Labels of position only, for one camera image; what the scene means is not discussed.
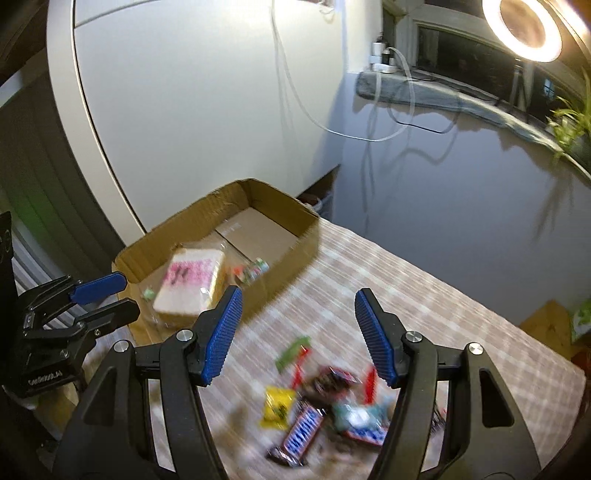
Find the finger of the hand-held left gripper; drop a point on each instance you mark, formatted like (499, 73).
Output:
(115, 313)
(99, 287)

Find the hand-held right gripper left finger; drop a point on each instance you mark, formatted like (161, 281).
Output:
(224, 337)

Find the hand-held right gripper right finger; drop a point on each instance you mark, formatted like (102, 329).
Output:
(376, 341)

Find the red snack wrapper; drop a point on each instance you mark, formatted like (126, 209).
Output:
(369, 387)

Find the dark brown chocolate bar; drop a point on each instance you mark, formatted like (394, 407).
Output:
(330, 381)

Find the green candy packet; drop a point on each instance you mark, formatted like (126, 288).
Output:
(291, 353)

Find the teal snack packet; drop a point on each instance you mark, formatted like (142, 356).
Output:
(355, 415)

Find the red candy stick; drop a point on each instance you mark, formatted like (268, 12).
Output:
(299, 374)

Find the yellow snack packet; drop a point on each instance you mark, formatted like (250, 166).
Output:
(277, 408)

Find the blue and red snack packet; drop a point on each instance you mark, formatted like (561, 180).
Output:
(364, 436)

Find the blue chocolate bar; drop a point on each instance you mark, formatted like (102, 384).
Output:
(302, 429)

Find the cardboard box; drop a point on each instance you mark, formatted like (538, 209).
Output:
(272, 203)

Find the bagged sliced bread pink print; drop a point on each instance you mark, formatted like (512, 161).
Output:
(184, 295)

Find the checkered tablecloth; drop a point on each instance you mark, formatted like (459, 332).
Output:
(415, 286)

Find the small colourful candy pack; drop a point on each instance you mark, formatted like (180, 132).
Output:
(249, 272)

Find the dark striped snack wrapper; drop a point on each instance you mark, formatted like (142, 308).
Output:
(438, 417)

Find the grey ribbed panel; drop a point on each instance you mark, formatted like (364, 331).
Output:
(46, 184)

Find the green and white bag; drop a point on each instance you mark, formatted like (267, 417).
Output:
(582, 321)

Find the white power strip with plugs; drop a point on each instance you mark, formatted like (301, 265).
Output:
(383, 67)

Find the green potted plant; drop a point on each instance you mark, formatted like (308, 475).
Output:
(565, 124)

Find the window with white frame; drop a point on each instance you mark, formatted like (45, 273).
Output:
(443, 46)

